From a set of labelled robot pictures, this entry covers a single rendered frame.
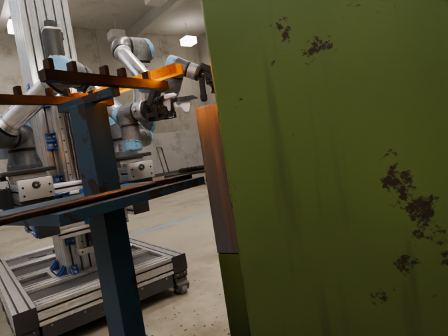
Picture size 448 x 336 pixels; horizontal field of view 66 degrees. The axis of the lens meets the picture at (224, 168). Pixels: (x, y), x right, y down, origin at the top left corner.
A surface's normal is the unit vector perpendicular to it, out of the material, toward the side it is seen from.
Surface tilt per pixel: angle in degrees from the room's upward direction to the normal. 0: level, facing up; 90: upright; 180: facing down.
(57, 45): 90
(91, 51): 90
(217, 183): 90
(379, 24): 90
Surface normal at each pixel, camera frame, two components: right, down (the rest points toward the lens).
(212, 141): -0.44, 0.12
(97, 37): 0.61, -0.04
